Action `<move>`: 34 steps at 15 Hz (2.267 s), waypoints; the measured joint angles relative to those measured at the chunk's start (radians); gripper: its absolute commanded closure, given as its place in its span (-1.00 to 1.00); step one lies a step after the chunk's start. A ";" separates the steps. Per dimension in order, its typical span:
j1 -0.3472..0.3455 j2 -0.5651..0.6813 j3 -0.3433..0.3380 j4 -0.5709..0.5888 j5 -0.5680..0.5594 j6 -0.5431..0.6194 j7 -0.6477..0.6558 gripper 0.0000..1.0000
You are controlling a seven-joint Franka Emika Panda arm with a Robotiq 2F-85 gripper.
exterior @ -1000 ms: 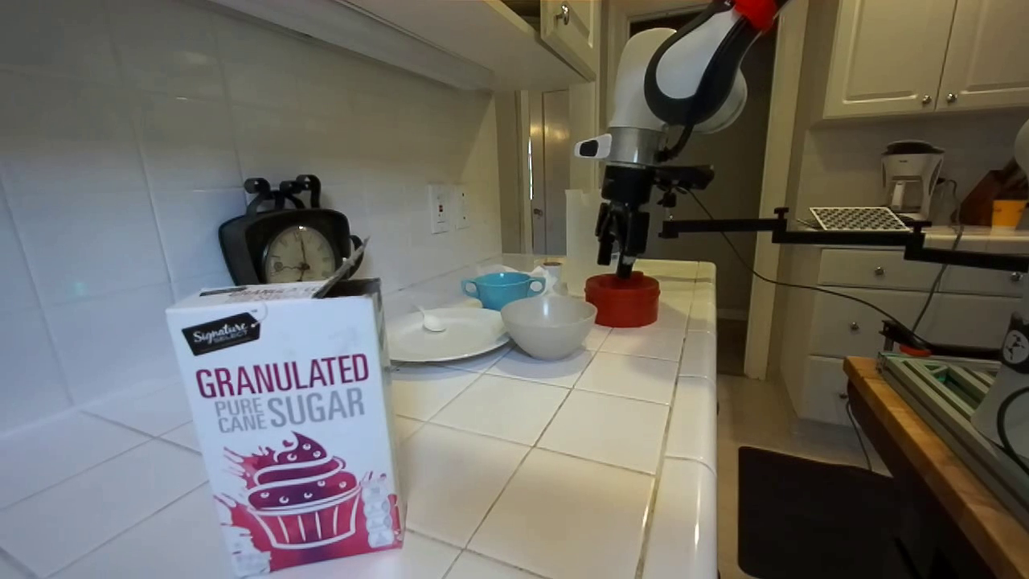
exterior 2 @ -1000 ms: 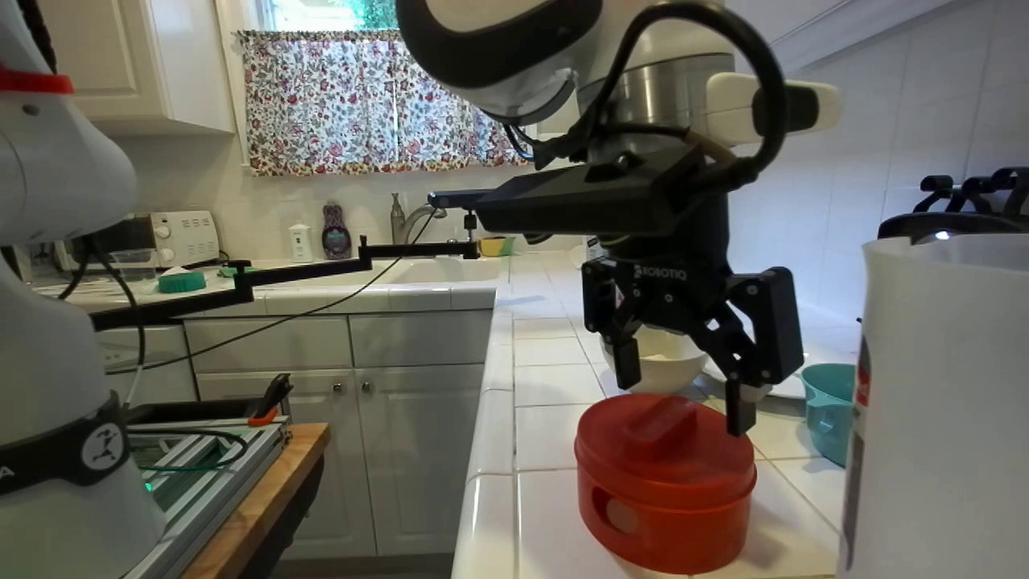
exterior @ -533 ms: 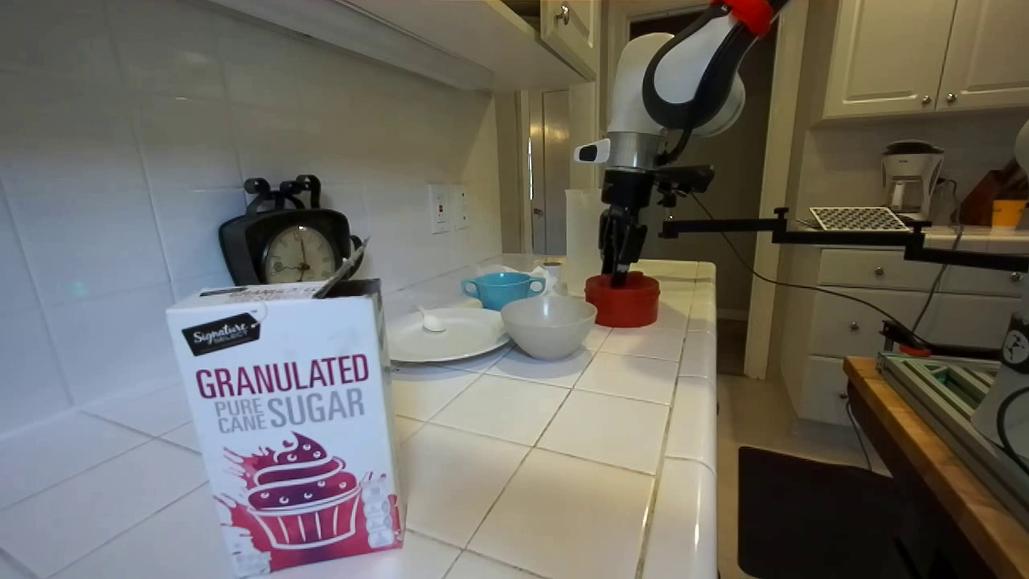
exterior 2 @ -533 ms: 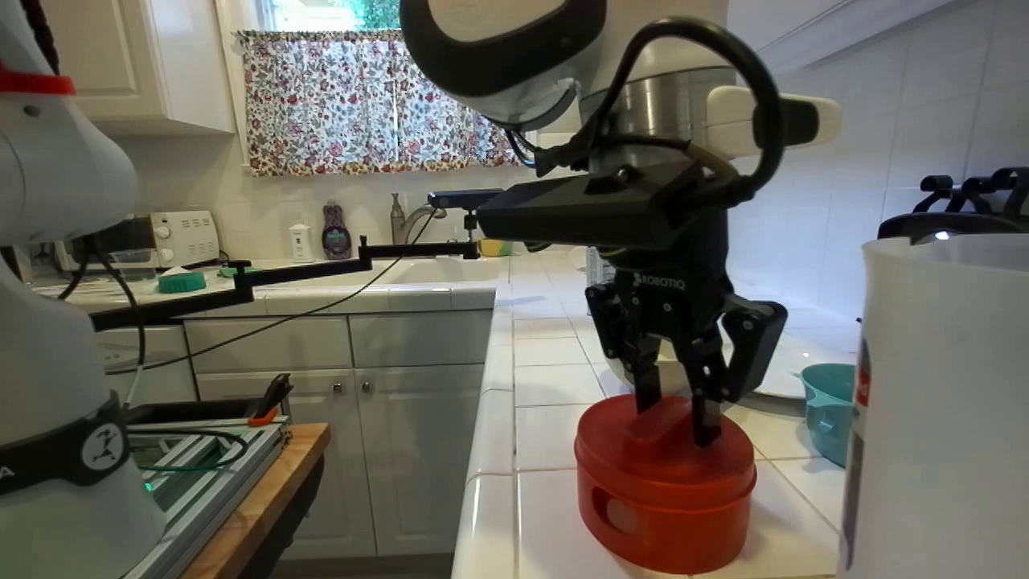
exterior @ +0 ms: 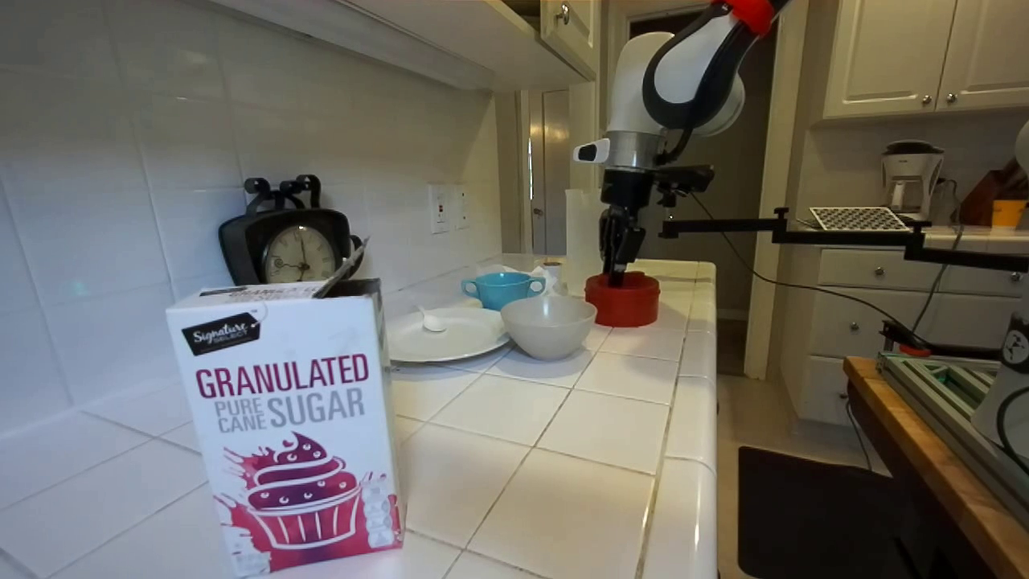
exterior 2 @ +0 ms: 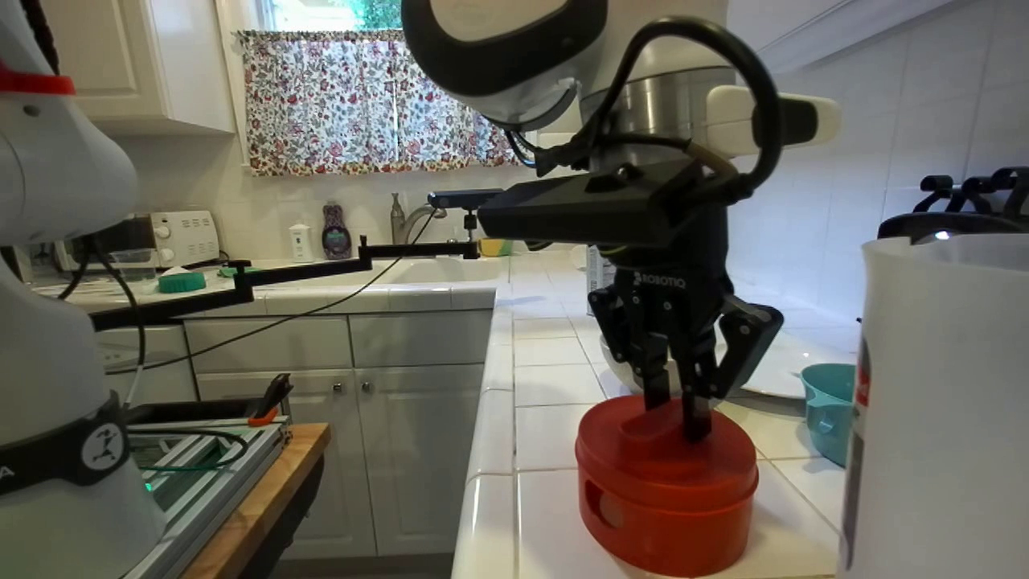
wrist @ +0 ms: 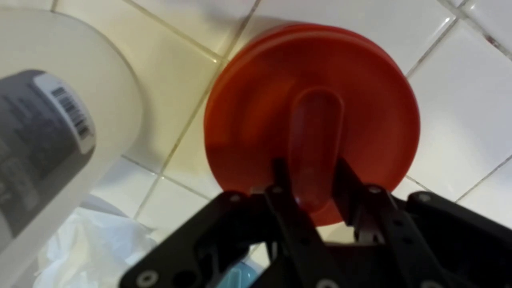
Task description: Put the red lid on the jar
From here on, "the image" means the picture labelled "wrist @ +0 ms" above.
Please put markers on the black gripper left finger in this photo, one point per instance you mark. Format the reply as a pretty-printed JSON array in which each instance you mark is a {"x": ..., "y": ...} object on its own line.
[{"x": 229, "y": 234}]

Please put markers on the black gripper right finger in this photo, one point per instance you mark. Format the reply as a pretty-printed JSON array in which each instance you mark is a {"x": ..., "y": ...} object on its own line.
[{"x": 453, "y": 245}]

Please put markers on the white crumpled plastic bag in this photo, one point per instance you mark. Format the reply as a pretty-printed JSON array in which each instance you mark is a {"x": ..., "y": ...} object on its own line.
[{"x": 90, "y": 250}]

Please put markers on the red round plastic lid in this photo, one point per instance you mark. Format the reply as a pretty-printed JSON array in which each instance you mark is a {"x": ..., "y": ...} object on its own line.
[{"x": 250, "y": 106}]

